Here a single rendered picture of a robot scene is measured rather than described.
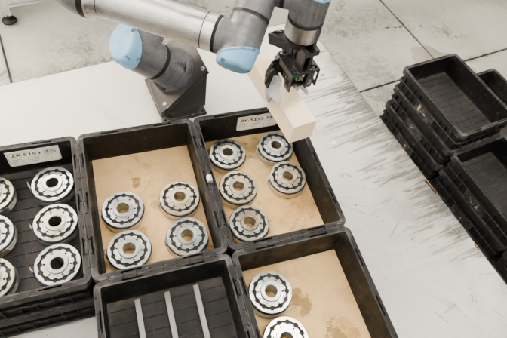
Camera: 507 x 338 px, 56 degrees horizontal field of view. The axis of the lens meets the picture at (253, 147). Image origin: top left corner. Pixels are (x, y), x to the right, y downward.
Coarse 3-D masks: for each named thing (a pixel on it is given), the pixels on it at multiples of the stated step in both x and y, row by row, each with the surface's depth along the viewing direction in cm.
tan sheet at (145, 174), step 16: (96, 160) 129; (112, 160) 130; (128, 160) 130; (144, 160) 131; (160, 160) 132; (176, 160) 132; (96, 176) 126; (112, 176) 127; (128, 176) 127; (144, 176) 128; (160, 176) 129; (176, 176) 129; (192, 176) 130; (96, 192) 123; (112, 192) 124; (144, 192) 125; (160, 192) 126; (144, 224) 120; (160, 224) 120; (160, 240) 118; (208, 240) 119; (160, 256) 115
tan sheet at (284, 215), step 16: (208, 144) 137; (256, 144) 139; (256, 160) 136; (256, 176) 132; (272, 192) 130; (304, 192) 131; (224, 208) 125; (272, 208) 127; (288, 208) 128; (304, 208) 128; (272, 224) 124; (288, 224) 125; (304, 224) 125; (320, 224) 126
